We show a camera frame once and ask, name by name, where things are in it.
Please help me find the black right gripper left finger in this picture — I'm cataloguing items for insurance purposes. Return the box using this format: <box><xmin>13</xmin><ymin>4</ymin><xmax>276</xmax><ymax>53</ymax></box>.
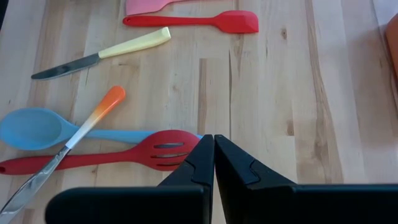
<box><xmin>45</xmin><ymin>134</ymin><xmax>215</xmax><ymax>224</ymax></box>

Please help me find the pale yellow handled knife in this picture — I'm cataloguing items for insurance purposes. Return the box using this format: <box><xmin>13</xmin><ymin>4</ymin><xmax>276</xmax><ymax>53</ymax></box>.
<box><xmin>30</xmin><ymin>27</ymin><xmax>172</xmax><ymax>81</ymax></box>

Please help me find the red slotted silicone spoon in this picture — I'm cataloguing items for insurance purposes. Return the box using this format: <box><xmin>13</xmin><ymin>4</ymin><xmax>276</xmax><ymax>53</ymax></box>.
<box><xmin>0</xmin><ymin>129</ymin><xmax>201</xmax><ymax>175</ymax></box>

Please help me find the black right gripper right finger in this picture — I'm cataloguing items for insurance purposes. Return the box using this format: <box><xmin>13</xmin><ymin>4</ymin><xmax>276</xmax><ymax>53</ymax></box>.
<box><xmin>214</xmin><ymin>134</ymin><xmax>398</xmax><ymax>224</ymax></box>

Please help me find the orange handled knife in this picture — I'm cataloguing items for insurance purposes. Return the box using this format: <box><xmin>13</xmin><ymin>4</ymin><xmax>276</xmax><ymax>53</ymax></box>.
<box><xmin>0</xmin><ymin>85</ymin><xmax>127</xmax><ymax>224</ymax></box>

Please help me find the grey-blue silicone spoon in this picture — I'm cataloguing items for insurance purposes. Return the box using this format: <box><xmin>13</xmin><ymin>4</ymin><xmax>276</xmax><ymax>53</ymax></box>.
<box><xmin>0</xmin><ymin>107</ymin><xmax>205</xmax><ymax>152</ymax></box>

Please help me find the pink silicone spatula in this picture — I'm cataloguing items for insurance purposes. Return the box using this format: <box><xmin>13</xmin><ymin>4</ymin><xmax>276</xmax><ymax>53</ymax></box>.
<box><xmin>126</xmin><ymin>0</ymin><xmax>187</xmax><ymax>16</ymax></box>

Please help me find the red silicone spatula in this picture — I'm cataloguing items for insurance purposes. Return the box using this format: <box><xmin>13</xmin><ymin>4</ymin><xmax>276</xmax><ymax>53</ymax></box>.
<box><xmin>122</xmin><ymin>10</ymin><xmax>259</xmax><ymax>34</ymax></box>

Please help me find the orange plastic bin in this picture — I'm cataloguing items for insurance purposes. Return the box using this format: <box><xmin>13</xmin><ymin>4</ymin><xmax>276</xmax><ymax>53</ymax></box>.
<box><xmin>385</xmin><ymin>14</ymin><xmax>398</xmax><ymax>82</ymax></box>

